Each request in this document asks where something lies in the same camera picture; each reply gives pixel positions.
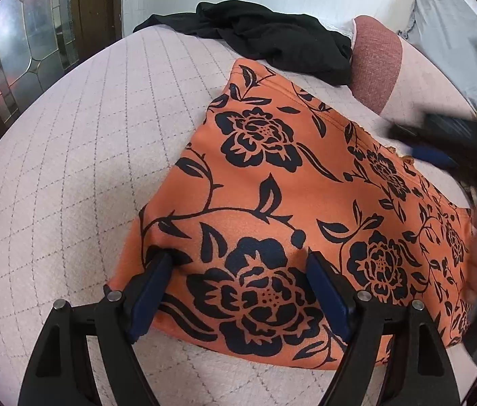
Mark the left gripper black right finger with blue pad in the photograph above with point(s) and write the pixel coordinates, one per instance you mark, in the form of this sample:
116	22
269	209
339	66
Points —
418	372

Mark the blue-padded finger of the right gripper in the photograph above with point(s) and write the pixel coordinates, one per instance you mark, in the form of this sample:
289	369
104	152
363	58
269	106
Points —
429	142

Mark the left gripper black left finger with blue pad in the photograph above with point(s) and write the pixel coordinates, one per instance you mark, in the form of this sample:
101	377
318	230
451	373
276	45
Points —
60	371

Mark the orange black floral garment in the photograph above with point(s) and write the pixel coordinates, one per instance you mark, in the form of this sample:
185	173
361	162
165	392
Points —
289	202

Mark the pink and maroon pillow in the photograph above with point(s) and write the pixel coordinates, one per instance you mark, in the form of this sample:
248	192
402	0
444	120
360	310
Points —
395	80

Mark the grey pillow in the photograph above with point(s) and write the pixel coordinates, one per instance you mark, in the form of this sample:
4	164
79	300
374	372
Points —
445	31

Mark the stained glass wooden door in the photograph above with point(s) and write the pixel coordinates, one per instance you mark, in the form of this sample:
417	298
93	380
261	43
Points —
43	40

